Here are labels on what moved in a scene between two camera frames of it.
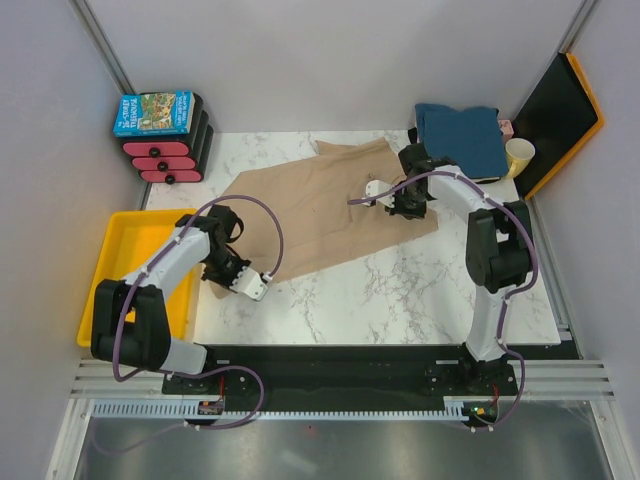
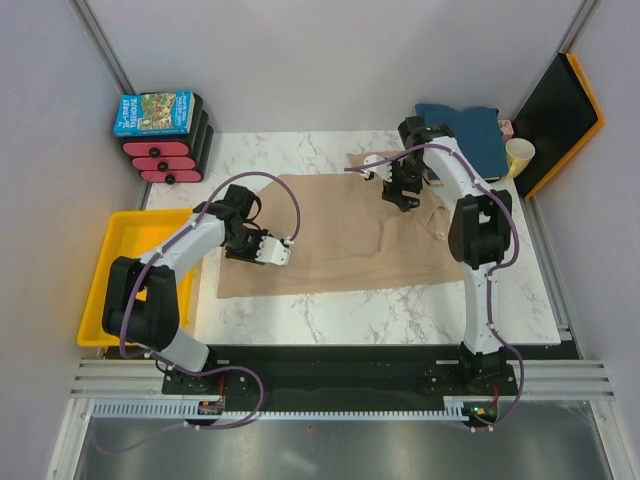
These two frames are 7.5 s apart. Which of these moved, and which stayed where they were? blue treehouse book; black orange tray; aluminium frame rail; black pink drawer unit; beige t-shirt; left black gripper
Moved: left black gripper; beige t-shirt
Stayed: black orange tray; black pink drawer unit; aluminium frame rail; blue treehouse book
